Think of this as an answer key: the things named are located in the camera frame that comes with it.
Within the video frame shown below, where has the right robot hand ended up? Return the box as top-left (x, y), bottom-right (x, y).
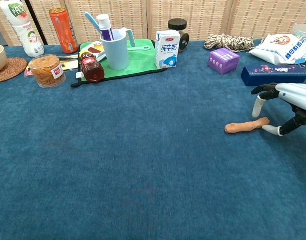
top-left (251, 82), bottom-right (306, 137)

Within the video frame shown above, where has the orange sausage-shaped toy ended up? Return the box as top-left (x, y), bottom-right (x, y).
top-left (224, 117), bottom-right (270, 135)

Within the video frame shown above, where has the dark blue long box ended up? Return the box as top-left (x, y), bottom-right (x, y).
top-left (240, 64), bottom-right (306, 87)

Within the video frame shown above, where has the white snack bag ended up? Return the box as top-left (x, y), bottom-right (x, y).
top-left (247, 33), bottom-right (306, 66)

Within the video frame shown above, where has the clear round plastic container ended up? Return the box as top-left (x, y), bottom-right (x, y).
top-left (292, 23), bottom-right (306, 42)

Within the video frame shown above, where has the purple box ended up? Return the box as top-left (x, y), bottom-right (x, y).
top-left (208, 47), bottom-right (241, 76)

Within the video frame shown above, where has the bamboo folding screen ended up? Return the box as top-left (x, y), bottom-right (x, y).
top-left (0, 0), bottom-right (306, 47)

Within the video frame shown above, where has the glass jar black lid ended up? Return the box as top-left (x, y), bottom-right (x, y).
top-left (167, 18), bottom-right (190, 53)

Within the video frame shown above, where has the white blue milk carton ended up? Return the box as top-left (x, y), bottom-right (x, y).
top-left (154, 30), bottom-right (181, 70)

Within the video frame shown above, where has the green cloth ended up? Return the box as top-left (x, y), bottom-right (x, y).
top-left (70, 39), bottom-right (167, 88)

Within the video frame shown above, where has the blue tablecloth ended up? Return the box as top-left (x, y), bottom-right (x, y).
top-left (0, 39), bottom-right (306, 240)

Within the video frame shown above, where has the light blue cup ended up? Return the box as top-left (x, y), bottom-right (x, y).
top-left (100, 27), bottom-right (136, 71)

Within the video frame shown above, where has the white purple toothpaste tube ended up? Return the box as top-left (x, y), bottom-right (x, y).
top-left (96, 13), bottom-right (115, 42)

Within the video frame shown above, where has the red-brown sauce bottle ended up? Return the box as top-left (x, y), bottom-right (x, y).
top-left (76, 51), bottom-right (105, 84)

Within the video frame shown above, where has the white red snack packet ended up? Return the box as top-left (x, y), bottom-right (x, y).
top-left (79, 41), bottom-right (106, 63)

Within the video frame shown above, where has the blue toothbrush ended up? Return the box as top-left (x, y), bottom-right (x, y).
top-left (84, 11), bottom-right (101, 32)

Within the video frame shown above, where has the razor on yellow card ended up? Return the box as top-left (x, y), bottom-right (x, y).
top-left (24, 54), bottom-right (80, 78)

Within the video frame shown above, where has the orange drink can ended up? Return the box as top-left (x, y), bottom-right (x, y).
top-left (48, 7), bottom-right (79, 55)

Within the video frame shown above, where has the clear jar of rubber bands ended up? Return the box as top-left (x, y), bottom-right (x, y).
top-left (28, 54), bottom-right (66, 89)

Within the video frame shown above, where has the black tripod stand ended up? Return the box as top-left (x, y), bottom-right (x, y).
top-left (24, 0), bottom-right (48, 46)

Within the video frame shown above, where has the white drink bottle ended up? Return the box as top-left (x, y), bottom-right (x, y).
top-left (0, 0), bottom-right (45, 58)

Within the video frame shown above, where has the woven rattan coaster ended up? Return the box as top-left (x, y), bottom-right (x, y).
top-left (0, 57), bottom-right (28, 84)

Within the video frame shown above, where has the beige rope bundle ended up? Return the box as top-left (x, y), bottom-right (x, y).
top-left (203, 33), bottom-right (255, 53)

